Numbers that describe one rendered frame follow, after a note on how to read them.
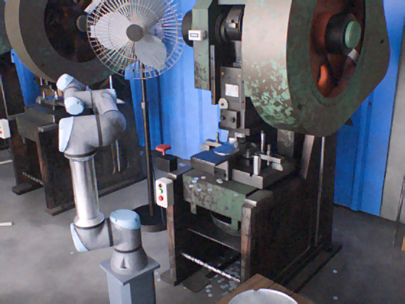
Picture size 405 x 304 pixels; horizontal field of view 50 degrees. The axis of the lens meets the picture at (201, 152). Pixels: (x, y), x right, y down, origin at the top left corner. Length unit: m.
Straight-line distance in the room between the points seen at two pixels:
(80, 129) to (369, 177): 2.17
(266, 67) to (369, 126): 1.64
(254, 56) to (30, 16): 1.67
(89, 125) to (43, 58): 1.41
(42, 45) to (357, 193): 2.30
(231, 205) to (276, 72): 0.76
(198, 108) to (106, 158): 0.91
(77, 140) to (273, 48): 0.74
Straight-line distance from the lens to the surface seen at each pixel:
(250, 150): 2.14
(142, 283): 1.87
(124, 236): 1.76
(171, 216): 2.28
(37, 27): 2.91
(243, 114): 2.05
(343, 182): 3.30
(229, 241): 2.26
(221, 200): 2.08
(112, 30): 2.70
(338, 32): 1.78
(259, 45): 1.55
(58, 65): 2.98
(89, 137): 1.57
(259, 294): 1.85
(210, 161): 1.98
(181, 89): 3.96
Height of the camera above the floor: 1.50
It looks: 20 degrees down
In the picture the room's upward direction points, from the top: 1 degrees counter-clockwise
